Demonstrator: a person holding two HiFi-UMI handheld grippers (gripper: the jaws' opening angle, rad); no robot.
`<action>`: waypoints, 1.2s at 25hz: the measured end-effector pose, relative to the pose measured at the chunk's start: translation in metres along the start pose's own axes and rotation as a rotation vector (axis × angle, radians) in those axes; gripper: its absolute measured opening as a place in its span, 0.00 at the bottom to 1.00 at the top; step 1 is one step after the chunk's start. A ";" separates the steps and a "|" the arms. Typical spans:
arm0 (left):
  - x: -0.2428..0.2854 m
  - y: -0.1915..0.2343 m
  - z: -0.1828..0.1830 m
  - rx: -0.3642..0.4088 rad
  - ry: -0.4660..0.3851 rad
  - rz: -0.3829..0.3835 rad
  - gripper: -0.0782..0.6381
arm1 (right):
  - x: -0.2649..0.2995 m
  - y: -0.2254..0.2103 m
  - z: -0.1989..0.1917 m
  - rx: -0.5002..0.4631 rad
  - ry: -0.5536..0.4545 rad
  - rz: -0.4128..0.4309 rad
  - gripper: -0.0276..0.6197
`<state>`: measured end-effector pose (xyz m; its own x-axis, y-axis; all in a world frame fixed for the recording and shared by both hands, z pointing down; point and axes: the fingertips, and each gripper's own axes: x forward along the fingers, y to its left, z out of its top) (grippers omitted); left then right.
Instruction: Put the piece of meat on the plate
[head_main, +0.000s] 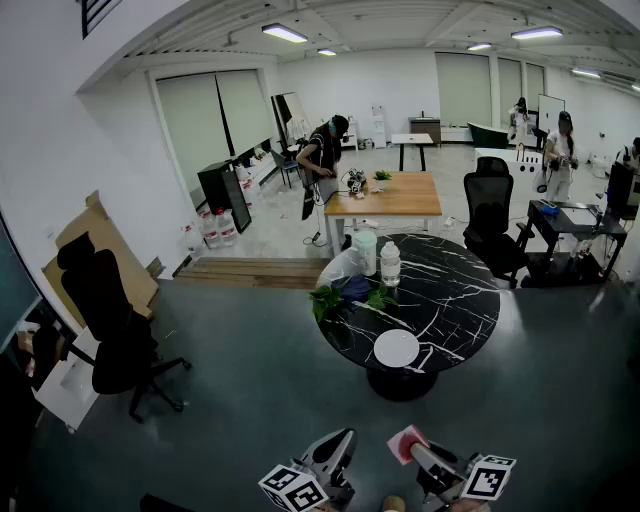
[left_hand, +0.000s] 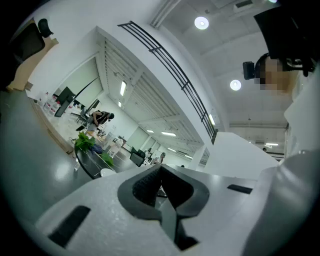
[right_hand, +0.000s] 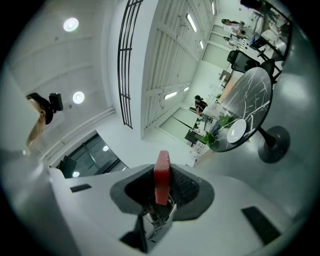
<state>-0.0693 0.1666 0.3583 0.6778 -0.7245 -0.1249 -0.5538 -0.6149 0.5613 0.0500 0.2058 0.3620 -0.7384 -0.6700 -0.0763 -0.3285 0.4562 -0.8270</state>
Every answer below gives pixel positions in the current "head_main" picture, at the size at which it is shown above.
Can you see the white sheet on desk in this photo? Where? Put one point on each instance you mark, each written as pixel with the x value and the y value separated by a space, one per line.
pixel 579 216

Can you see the large water jug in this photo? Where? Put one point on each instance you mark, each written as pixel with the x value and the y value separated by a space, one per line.
pixel 226 229
pixel 210 232
pixel 192 239

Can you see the small green potted plant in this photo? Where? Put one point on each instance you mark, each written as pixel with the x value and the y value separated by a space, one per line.
pixel 382 176

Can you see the white shelf unit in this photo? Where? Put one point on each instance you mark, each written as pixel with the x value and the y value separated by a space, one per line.
pixel 351 135

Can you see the grippers on wooden table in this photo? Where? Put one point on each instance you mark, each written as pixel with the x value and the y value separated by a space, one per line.
pixel 355 181

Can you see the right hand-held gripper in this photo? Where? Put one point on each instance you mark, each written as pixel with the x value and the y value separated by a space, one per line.
pixel 487 477

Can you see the clear jug with teal lid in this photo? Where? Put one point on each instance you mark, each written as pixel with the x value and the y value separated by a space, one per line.
pixel 365 255

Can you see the brown wooden cabinet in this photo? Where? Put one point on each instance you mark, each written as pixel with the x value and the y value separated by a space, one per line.
pixel 425 131

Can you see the white low cabinet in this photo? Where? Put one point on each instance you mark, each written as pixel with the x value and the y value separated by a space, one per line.
pixel 67 385

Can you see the white water dispenser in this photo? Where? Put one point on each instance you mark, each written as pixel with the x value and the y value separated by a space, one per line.
pixel 378 127

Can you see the blue item on desk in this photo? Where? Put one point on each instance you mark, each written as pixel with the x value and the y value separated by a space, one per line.
pixel 550 208

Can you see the round black marble table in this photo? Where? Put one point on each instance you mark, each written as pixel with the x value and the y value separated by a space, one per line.
pixel 450 300

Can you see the wooden plank step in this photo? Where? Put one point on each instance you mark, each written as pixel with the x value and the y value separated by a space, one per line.
pixel 250 272

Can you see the white power strip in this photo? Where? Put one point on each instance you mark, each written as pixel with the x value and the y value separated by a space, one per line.
pixel 449 223

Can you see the leaning framed boards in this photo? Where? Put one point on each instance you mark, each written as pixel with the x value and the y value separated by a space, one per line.
pixel 290 117

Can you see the black monitor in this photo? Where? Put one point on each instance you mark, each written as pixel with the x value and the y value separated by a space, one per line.
pixel 622 190

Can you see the clear plastic water bottle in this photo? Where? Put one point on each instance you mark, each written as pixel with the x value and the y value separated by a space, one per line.
pixel 390 267

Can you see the wide grey window blinds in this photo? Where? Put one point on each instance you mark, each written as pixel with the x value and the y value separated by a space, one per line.
pixel 200 120

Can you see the black cabinet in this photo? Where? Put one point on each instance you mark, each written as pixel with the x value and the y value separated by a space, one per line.
pixel 225 192

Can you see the black office chair with headrest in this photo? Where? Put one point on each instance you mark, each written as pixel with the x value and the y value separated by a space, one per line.
pixel 110 325

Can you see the white counter with cutouts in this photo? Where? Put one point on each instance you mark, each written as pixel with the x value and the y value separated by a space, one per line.
pixel 525 162

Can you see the whiteboard on stand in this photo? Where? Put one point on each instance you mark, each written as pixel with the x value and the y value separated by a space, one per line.
pixel 550 112

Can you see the green plant in blue pot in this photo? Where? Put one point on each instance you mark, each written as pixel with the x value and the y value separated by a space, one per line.
pixel 350 292

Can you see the black wall vent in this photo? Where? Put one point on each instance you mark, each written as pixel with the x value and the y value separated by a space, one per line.
pixel 97 15

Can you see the ceiling light panel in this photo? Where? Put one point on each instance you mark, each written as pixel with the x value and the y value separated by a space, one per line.
pixel 586 73
pixel 479 46
pixel 536 33
pixel 327 52
pixel 284 33

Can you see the white round plate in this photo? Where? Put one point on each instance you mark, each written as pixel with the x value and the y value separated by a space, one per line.
pixel 396 348

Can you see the wooden table with white legs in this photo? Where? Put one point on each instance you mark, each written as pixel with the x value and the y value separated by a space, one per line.
pixel 400 197

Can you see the grey roller blind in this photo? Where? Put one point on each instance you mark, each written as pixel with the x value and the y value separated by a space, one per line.
pixel 509 90
pixel 462 90
pixel 534 85

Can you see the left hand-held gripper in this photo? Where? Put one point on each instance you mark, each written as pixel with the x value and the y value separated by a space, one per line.
pixel 292 492

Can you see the dark green bathtub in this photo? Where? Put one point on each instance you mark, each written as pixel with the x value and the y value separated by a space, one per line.
pixel 487 135

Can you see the person's tan shoe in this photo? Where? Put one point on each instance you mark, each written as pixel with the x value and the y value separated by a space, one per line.
pixel 393 504

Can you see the brown cardboard sheet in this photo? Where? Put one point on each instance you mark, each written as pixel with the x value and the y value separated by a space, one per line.
pixel 130 270

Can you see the person's right forearm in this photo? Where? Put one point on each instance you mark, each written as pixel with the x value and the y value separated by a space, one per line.
pixel 470 508

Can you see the blue grey chair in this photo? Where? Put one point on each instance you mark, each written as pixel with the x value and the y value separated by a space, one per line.
pixel 285 165

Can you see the black desk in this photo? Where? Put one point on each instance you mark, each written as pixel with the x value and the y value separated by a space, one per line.
pixel 575 227

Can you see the white table with black legs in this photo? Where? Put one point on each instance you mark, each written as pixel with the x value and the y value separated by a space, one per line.
pixel 411 138

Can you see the black mesh office chair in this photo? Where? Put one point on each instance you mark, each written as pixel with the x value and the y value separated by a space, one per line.
pixel 490 210

